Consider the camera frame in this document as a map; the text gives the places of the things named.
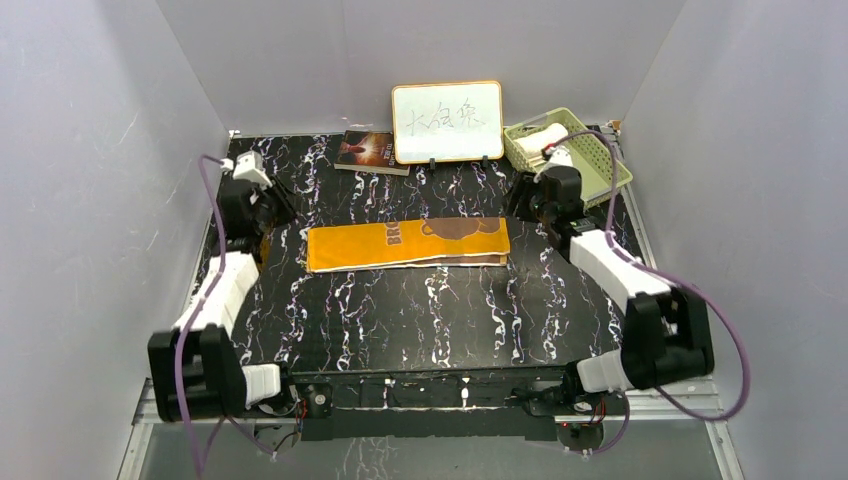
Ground yellow bear towel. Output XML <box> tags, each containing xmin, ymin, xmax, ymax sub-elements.
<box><xmin>306</xmin><ymin>217</ymin><xmax>511</xmax><ymax>273</ymax></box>

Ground white towel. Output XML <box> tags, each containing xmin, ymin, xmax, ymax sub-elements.
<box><xmin>516</xmin><ymin>123</ymin><xmax>569</xmax><ymax>163</ymax></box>

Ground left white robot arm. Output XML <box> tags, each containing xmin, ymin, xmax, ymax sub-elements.
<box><xmin>147</xmin><ymin>151</ymin><xmax>301</xmax><ymax>422</ymax></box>

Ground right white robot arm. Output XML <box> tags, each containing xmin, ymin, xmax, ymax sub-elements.
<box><xmin>504</xmin><ymin>164</ymin><xmax>714</xmax><ymax>414</ymax></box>

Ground green plastic basket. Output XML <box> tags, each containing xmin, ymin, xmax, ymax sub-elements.
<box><xmin>503</xmin><ymin>107</ymin><xmax>632</xmax><ymax>208</ymax></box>

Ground dark paperback book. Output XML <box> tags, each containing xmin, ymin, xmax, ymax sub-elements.
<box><xmin>333</xmin><ymin>130</ymin><xmax>410</xmax><ymax>176</ymax></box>

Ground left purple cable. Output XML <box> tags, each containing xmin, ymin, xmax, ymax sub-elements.
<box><xmin>173</xmin><ymin>154</ymin><xmax>280</xmax><ymax>480</ymax></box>

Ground small whiteboard orange frame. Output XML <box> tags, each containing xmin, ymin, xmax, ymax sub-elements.
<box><xmin>391</xmin><ymin>81</ymin><xmax>504</xmax><ymax>165</ymax></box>

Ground black base frame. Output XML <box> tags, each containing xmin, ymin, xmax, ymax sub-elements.
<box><xmin>282</xmin><ymin>365</ymin><xmax>610</xmax><ymax>441</ymax></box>

